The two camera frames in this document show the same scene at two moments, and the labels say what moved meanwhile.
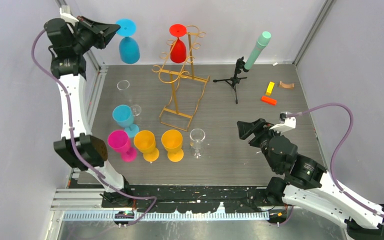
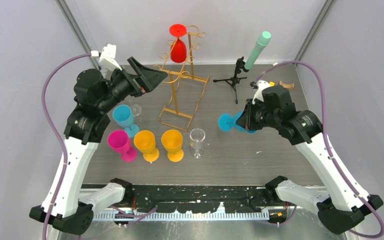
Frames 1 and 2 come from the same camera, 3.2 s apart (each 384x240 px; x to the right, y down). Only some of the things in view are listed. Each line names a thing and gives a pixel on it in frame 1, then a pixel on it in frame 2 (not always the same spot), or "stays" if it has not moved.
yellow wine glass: (144, 141) stays
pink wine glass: (119, 140) stays
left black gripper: (107, 30) -> (149, 78)
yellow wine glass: (172, 140) stays
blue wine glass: (123, 116) stays
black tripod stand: (234, 81) stays
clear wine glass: (197, 136) stays
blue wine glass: (129, 47) -> (226, 122)
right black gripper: (245, 128) -> (246, 118)
